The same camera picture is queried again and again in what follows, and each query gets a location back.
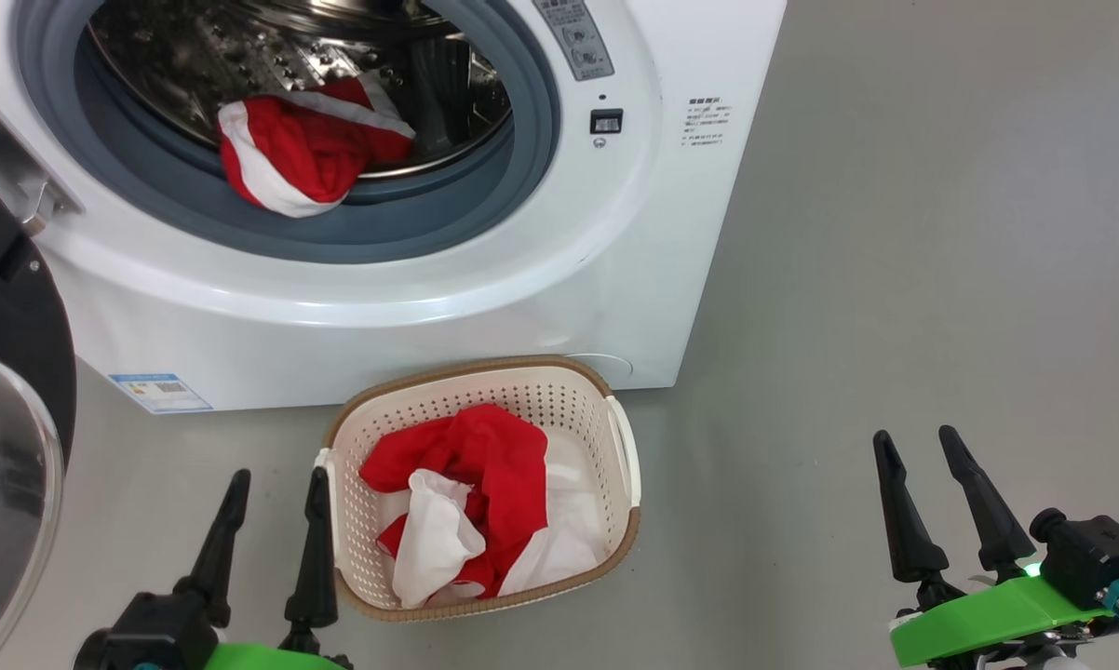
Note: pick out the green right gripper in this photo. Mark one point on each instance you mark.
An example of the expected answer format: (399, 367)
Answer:
(988, 619)

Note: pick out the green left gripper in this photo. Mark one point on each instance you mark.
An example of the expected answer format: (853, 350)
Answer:
(262, 659)

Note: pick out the grey warning label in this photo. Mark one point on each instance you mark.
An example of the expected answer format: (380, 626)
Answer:
(573, 37)

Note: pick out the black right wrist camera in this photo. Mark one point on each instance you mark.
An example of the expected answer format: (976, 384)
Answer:
(1095, 554)

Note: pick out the white warning text sticker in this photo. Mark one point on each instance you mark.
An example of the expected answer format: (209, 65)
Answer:
(707, 121)

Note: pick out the white front-load washing machine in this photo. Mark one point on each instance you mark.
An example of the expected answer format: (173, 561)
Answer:
(615, 261)

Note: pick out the blue energy label sticker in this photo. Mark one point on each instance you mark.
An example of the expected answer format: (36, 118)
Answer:
(161, 393)

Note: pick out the round white filter cover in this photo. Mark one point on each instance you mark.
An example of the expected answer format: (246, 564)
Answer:
(606, 365)

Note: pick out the cream basket with brown rim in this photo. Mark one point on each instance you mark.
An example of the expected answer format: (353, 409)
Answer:
(355, 540)

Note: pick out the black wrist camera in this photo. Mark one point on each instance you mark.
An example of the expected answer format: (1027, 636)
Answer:
(1095, 554)
(150, 633)

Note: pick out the black round glass washer door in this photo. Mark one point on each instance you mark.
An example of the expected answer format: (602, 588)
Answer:
(20, 307)

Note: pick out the stainless steel washing machine drum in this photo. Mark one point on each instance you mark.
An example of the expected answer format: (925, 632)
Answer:
(196, 65)

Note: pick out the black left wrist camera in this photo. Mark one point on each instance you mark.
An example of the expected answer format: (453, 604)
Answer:
(150, 633)

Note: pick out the metal washing machine door hinge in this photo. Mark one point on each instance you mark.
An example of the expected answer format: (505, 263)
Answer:
(10, 167)

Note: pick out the red and white garment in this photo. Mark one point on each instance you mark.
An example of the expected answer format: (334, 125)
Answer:
(504, 465)
(299, 149)

